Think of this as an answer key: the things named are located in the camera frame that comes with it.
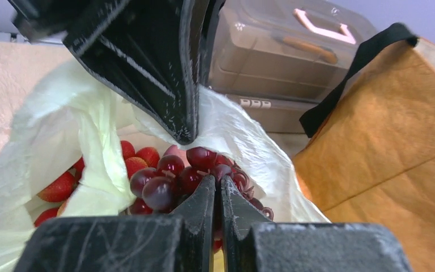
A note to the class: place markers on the brown paper tote bag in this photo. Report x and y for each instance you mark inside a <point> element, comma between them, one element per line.
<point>371,154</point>

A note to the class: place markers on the toy grape bunch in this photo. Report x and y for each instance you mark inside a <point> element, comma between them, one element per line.
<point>186,169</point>

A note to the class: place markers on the toy lychee bunch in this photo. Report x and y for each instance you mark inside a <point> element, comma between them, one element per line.
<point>61,189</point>

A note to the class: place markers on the green plastic grocery bag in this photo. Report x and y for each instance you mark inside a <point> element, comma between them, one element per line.
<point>71,115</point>

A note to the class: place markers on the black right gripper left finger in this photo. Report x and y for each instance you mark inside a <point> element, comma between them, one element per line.
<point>179,241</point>

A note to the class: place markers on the translucent storage box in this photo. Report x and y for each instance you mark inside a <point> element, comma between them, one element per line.
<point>278,59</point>

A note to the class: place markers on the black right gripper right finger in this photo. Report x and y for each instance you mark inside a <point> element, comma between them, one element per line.
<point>251,242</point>

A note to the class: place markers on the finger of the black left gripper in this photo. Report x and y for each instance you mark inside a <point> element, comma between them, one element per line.
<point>155,54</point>

